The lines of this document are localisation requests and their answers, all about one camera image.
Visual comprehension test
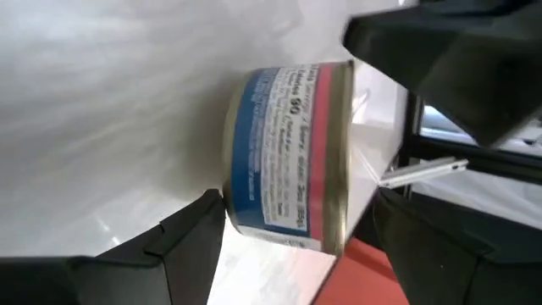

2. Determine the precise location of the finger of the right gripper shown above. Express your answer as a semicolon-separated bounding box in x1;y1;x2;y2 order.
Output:
341;0;542;147

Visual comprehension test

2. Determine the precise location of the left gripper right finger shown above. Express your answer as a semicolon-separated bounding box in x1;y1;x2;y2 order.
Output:
372;187;495;305

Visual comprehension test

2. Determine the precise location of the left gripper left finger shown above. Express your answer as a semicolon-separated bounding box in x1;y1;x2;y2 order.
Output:
96;189;226;305

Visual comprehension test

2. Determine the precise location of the salmon can blue red label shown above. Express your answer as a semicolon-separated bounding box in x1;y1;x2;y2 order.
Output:
222;60;356;258

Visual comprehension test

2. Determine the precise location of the silver metal bar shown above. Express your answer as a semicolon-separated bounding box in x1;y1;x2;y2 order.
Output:
379;156;470;190

